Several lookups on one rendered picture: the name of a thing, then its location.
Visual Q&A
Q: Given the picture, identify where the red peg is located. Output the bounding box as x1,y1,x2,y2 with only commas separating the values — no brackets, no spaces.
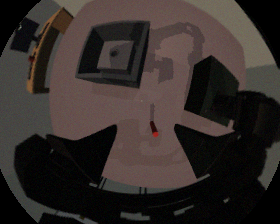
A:
151,121,159,137

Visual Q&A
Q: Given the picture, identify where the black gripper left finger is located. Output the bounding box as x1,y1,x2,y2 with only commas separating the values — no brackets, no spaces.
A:
44,124,117,185

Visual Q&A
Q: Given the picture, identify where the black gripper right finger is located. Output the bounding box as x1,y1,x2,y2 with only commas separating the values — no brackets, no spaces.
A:
173,124,241,179

